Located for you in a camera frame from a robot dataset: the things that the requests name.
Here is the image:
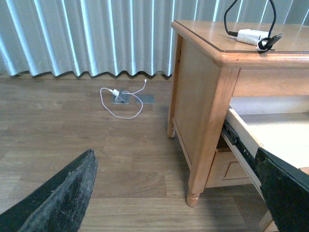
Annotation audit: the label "white charger adapter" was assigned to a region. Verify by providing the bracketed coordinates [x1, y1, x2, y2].
[237, 29, 268, 46]

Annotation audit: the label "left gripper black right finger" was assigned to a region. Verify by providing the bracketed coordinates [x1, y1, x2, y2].
[255, 147, 309, 232]

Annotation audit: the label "white wall charger plug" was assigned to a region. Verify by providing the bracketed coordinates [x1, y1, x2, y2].
[108, 89, 120, 98]

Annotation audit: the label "white charging cable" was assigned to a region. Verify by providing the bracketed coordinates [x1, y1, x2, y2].
[100, 79, 148, 119]

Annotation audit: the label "wooden drawer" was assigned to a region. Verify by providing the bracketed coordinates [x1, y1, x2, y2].
[222, 108, 309, 201]
[205, 148, 252, 188]

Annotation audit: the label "light wooden nightstand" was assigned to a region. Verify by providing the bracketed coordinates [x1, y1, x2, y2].
[167, 19, 309, 232]

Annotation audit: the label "pale pleated curtain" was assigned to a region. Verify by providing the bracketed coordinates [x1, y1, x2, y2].
[0, 0, 309, 76]

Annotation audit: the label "black charger cable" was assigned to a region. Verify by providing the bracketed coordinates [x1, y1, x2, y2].
[224, 0, 283, 53]

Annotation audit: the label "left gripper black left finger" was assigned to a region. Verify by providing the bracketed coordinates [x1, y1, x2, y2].
[0, 149, 98, 232]

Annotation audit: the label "closed floor socket cover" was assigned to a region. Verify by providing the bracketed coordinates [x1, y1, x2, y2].
[135, 94, 155, 104]

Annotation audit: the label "open floor socket box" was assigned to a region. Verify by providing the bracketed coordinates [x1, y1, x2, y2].
[111, 91, 130, 104]

